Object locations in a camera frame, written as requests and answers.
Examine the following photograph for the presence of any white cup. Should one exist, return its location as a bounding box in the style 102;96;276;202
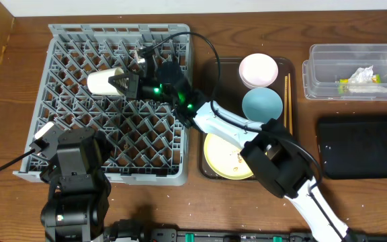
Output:
87;67;124;96

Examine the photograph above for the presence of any pink bowl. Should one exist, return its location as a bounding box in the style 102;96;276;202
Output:
239;53;279;89

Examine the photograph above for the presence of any light blue saucer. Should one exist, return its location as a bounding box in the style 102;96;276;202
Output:
242;87;283;123

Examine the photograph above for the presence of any white tissue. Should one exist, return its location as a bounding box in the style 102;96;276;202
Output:
348;65;387;93

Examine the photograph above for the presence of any green snack wrapper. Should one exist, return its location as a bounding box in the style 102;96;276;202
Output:
338;75;382;94

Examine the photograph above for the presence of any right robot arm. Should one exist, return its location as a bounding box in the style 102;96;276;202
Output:
104;62;356;241

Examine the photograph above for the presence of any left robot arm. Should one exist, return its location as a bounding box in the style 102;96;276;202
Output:
36;126;112;241

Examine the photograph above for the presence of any grey plastic dish rack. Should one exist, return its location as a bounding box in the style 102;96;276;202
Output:
27;24;193;186

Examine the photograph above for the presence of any dark brown serving tray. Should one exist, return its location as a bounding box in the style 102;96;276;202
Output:
198;57;298;180

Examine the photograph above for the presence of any yellow plate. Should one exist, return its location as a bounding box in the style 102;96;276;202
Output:
204;134;253;180

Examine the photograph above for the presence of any left wooden chopstick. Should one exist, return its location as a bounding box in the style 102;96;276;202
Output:
284;76;288;127

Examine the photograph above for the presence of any wooden chopstick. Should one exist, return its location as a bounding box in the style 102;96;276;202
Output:
288;73;293;134
284;76;288;127

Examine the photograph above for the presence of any right wooden chopstick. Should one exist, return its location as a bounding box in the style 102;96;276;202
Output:
288;73;293;134

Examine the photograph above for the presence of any clear plastic bin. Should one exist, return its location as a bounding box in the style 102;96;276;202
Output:
302;44;387;101

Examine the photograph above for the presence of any black tray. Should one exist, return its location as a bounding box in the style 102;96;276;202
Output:
316;114;387;179

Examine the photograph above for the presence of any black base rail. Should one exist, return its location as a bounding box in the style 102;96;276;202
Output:
103;220;387;242

